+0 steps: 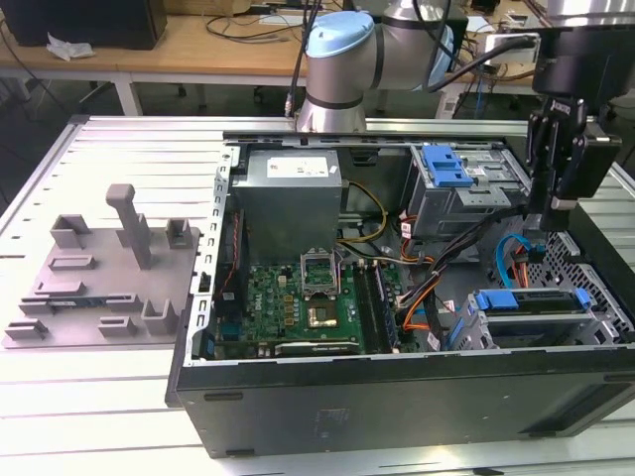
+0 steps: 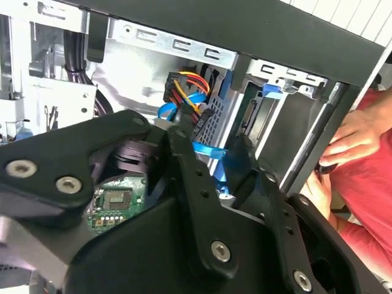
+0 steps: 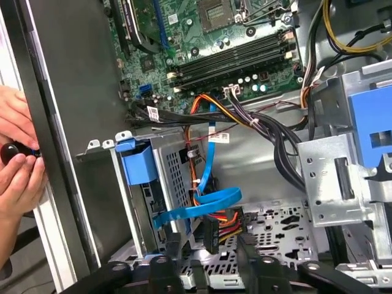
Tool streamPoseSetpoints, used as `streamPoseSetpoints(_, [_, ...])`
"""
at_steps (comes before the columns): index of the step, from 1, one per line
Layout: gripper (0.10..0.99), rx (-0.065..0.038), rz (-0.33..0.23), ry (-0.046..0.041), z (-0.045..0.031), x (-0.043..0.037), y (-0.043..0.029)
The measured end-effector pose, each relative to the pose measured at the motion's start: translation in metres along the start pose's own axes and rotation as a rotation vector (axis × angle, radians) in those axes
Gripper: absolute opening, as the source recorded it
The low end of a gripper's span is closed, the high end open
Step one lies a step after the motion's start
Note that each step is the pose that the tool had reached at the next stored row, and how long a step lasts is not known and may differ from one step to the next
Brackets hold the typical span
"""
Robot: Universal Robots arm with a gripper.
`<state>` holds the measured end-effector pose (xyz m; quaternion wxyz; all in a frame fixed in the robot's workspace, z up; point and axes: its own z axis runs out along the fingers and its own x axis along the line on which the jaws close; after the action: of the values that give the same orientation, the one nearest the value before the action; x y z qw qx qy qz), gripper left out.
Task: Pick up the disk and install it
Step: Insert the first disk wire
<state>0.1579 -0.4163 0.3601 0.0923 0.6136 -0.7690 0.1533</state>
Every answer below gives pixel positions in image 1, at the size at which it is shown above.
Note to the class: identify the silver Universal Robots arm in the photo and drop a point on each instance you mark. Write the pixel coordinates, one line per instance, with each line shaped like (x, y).
(342, 69)

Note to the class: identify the metal disk bay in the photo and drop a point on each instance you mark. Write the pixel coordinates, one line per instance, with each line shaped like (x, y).
(536, 332)

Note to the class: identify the blue drive latch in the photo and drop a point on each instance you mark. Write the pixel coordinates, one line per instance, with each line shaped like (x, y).
(436, 166)

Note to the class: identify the metal drive cage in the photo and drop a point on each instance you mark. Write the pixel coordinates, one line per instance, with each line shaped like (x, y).
(436, 208)

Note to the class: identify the installed RAM stick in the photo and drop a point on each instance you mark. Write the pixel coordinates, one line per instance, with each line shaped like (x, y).
(388, 312)

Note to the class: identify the grey power supply unit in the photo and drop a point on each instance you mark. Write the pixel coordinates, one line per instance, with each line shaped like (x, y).
(288, 208)

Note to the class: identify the black RAM slot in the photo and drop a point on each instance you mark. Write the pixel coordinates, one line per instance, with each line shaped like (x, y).
(368, 312)

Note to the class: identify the CPU socket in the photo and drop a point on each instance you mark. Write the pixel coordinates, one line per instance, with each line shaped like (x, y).
(322, 317)

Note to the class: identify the graphics card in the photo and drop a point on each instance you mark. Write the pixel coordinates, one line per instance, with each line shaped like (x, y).
(317, 348)

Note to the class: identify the green motherboard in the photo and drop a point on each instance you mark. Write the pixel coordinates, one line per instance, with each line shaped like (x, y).
(270, 302)

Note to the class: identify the black open PC case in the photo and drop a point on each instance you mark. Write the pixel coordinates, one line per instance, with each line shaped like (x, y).
(347, 411)

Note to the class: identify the large black box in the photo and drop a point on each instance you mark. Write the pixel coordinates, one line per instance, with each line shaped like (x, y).
(84, 22)

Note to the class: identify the crumpled clear plastic bag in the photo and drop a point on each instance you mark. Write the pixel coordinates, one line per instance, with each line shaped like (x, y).
(69, 47)

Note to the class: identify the grey parts rack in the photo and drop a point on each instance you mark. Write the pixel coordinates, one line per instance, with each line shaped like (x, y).
(114, 277)

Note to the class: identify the dark RAM stick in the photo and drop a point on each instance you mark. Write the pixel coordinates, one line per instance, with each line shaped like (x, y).
(74, 301)

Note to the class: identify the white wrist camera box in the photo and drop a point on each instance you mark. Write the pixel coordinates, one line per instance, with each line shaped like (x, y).
(511, 47)

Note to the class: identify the wooden desk white frame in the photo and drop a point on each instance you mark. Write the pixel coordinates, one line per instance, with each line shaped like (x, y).
(149, 59)
(469, 79)

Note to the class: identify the black side camera box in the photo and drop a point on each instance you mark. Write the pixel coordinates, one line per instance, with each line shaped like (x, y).
(593, 168)

